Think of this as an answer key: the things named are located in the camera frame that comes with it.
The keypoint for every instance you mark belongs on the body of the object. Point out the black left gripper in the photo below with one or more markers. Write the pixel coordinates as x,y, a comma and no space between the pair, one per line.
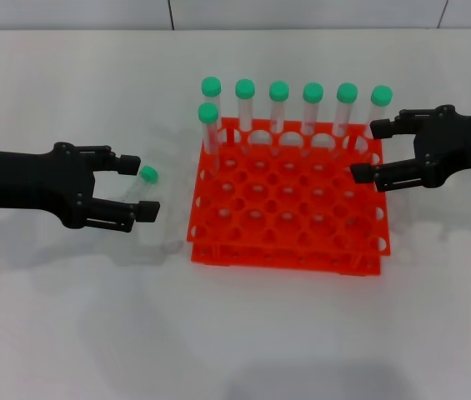
22,179

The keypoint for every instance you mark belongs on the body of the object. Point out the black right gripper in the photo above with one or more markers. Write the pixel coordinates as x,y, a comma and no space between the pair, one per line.
456,141

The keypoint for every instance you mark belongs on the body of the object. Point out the clear test tube green cap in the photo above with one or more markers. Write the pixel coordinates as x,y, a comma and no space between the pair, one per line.
149,173
279,91
245,88
211,86
381,95
313,92
347,92
208,112

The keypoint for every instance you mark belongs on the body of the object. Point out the orange test tube rack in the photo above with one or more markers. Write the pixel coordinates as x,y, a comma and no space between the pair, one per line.
285,266

